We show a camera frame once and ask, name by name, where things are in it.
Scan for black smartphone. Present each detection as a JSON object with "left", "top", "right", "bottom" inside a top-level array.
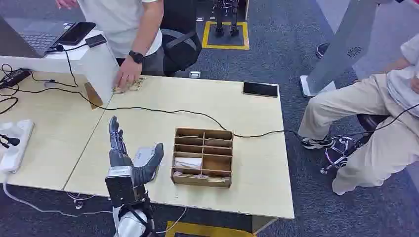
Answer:
[
  {"left": 242, "top": 81, "right": 279, "bottom": 98},
  {"left": 58, "top": 21, "right": 97, "bottom": 46}
]

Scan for white floor stand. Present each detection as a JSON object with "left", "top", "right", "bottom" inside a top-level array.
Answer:
[{"left": 299, "top": 0, "right": 378, "bottom": 99}]

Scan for seated person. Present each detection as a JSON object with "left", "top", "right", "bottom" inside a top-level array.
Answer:
[{"left": 297, "top": 33, "right": 419, "bottom": 196}]

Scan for grey laptop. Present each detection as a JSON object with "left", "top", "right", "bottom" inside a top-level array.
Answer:
[{"left": 0, "top": 15, "right": 77, "bottom": 59}]

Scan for person's hand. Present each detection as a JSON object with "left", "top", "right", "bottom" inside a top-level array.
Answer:
[{"left": 114, "top": 55, "right": 143, "bottom": 91}]

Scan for wooden card box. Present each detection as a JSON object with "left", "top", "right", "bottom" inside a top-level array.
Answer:
[{"left": 170, "top": 127, "right": 234, "bottom": 189}]

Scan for black robot legs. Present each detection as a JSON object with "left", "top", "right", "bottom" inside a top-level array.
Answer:
[{"left": 212, "top": 0, "right": 240, "bottom": 37}]

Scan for black power adapter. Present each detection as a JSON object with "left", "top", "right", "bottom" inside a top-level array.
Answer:
[{"left": 0, "top": 68, "right": 33, "bottom": 89}]

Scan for dark shoe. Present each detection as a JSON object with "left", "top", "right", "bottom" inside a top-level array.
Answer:
[{"left": 315, "top": 42, "right": 331, "bottom": 60}]

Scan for pale card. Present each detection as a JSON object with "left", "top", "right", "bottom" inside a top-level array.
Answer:
[{"left": 133, "top": 147, "right": 162, "bottom": 182}]

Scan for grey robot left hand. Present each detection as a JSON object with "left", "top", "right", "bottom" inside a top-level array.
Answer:
[{"left": 108, "top": 116, "right": 165, "bottom": 188}]

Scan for brown wooden piece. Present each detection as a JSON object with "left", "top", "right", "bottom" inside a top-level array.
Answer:
[{"left": 84, "top": 82, "right": 104, "bottom": 110}]

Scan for black wristwatch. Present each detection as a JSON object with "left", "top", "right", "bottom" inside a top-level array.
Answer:
[{"left": 128, "top": 50, "right": 145, "bottom": 65}]

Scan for white power strip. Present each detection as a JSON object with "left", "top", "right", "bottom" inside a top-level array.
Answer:
[{"left": 0, "top": 119, "right": 36, "bottom": 175}]

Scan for white card stack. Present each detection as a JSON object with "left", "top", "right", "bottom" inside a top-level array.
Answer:
[{"left": 174, "top": 157, "right": 203, "bottom": 170}]

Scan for long black cable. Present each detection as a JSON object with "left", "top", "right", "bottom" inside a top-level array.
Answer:
[{"left": 0, "top": 85, "right": 419, "bottom": 139}]

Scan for black plug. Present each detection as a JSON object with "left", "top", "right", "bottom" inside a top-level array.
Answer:
[{"left": 0, "top": 133, "right": 21, "bottom": 150}]

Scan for white cable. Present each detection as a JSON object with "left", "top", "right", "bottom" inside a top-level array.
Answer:
[{"left": 2, "top": 181, "right": 114, "bottom": 218}]

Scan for standing person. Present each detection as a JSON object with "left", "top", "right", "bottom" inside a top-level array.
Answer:
[{"left": 55, "top": 0, "right": 165, "bottom": 91}]

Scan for small black device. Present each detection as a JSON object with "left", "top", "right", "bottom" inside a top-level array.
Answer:
[{"left": 84, "top": 34, "right": 108, "bottom": 49}]

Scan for chrome-base stool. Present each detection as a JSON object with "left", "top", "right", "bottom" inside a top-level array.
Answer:
[{"left": 320, "top": 113, "right": 391, "bottom": 176}]

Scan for yellow-bordered floor mat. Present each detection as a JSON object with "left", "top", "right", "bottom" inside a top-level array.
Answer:
[{"left": 201, "top": 21, "right": 251, "bottom": 51}]

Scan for black office chair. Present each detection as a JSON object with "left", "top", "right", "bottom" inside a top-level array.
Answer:
[{"left": 160, "top": 0, "right": 203, "bottom": 77}]

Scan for white desk riser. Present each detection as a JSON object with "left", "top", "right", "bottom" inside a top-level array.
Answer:
[{"left": 0, "top": 30, "right": 121, "bottom": 106}]

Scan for printed card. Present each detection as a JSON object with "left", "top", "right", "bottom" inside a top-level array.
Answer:
[{"left": 172, "top": 171, "right": 227, "bottom": 184}]

